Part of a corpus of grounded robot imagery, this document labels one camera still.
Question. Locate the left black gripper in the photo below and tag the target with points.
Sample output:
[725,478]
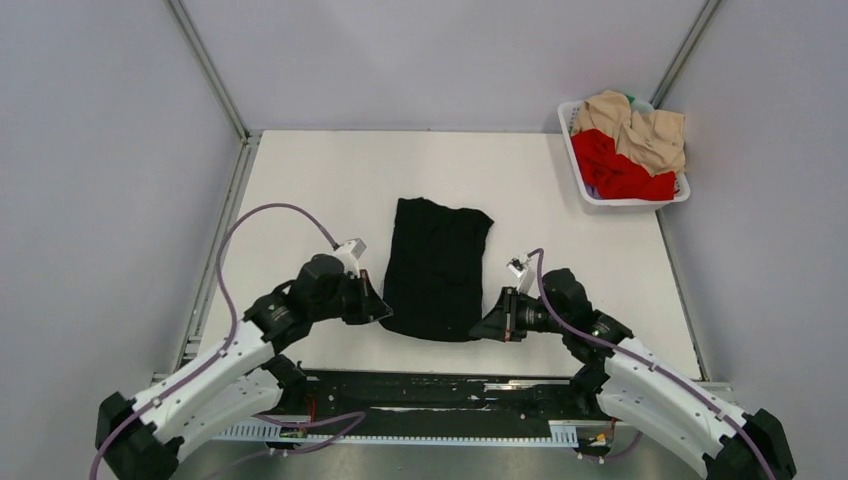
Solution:
[371,306]

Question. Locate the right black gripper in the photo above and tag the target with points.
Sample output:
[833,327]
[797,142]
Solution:
[501,322]

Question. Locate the black t shirt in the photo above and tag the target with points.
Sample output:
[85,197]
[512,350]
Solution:
[433,281]

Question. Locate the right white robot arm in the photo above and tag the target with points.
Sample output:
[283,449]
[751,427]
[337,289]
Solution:
[623,379]

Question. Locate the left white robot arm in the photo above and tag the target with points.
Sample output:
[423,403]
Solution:
[148,435]

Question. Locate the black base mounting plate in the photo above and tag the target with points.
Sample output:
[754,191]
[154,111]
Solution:
[419,403]

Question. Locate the red t shirt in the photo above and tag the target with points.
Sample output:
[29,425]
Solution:
[614,176]

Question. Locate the white laundry basket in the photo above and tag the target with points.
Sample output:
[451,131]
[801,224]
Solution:
[587,198]

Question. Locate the beige t shirt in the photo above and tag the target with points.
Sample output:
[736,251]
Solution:
[654,140]

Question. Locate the green garment in basket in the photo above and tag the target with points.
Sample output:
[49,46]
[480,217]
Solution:
[639,105]

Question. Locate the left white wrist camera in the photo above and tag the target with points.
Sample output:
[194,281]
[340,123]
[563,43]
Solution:
[349,254]

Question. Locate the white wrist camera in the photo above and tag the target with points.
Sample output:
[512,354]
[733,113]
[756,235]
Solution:
[349,254]
[522,268]

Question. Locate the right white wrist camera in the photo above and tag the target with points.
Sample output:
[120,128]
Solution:
[522,268]

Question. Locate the white slotted cable duct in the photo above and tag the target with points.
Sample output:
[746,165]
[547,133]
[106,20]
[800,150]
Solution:
[554,435]

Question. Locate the left aluminium corner post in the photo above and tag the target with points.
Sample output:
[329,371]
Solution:
[192,36]

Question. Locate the aluminium corner post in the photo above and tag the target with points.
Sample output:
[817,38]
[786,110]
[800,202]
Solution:
[192,36]
[692,38]

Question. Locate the right aluminium corner post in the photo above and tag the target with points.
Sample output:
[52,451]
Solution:
[692,38]

